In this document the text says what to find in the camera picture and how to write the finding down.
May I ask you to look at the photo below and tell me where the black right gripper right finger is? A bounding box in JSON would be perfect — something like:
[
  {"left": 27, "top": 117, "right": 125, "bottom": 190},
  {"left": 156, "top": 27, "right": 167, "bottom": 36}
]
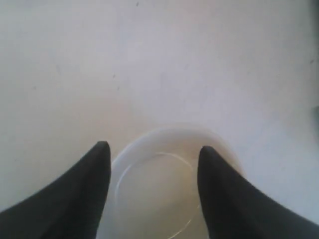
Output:
[{"left": 197, "top": 146, "right": 319, "bottom": 239}]

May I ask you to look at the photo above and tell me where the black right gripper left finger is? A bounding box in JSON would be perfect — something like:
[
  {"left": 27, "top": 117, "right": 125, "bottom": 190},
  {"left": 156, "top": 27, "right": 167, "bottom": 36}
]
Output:
[{"left": 0, "top": 141, "right": 111, "bottom": 239}]

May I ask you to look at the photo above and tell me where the cream ceramic bowl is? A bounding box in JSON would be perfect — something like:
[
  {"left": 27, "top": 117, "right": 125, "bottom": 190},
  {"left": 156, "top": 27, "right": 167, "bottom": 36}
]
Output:
[{"left": 97, "top": 124, "right": 241, "bottom": 239}]

